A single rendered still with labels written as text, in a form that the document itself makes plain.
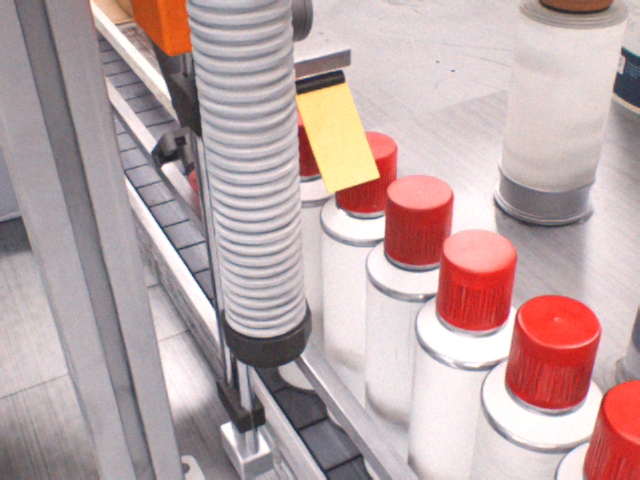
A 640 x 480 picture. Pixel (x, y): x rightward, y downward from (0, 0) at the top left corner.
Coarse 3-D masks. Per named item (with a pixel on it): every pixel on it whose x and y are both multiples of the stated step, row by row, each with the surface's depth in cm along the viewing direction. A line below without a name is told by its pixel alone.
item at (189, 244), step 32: (128, 96) 95; (160, 128) 88; (128, 160) 83; (160, 192) 78; (160, 224) 73; (192, 224) 73; (192, 256) 69; (288, 416) 55; (320, 416) 54; (320, 448) 52; (352, 448) 52
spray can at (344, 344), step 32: (384, 160) 42; (352, 192) 43; (384, 192) 43; (320, 224) 45; (352, 224) 44; (384, 224) 44; (352, 256) 44; (352, 288) 45; (352, 320) 47; (352, 352) 48; (352, 384) 50
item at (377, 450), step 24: (120, 96) 76; (120, 120) 74; (144, 144) 69; (168, 168) 65; (192, 192) 62; (192, 216) 61; (312, 360) 47; (312, 384) 47; (336, 384) 46; (336, 408) 45; (360, 408) 44; (360, 432) 43; (384, 456) 41
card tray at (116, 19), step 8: (96, 0) 135; (104, 0) 135; (112, 0) 135; (120, 0) 131; (128, 0) 127; (104, 8) 132; (112, 8) 132; (120, 8) 131; (128, 8) 128; (112, 16) 129; (120, 16) 129; (128, 16) 128
